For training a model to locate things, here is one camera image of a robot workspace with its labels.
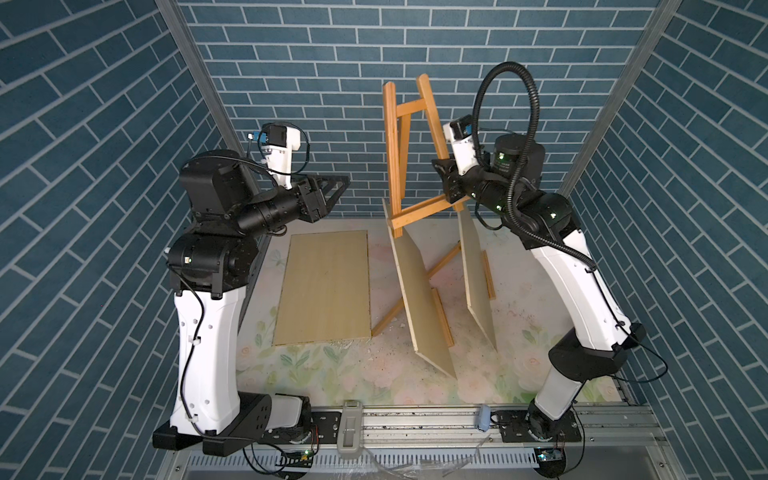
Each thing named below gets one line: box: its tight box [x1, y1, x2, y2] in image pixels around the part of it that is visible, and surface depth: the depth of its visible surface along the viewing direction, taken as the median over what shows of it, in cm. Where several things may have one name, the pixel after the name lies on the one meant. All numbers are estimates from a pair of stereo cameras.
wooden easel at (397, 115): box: [383, 74, 470, 238], surface depth 55 cm
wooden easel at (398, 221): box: [371, 208, 461, 348], surface depth 58 cm
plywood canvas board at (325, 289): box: [272, 230, 372, 347], surface depth 101 cm
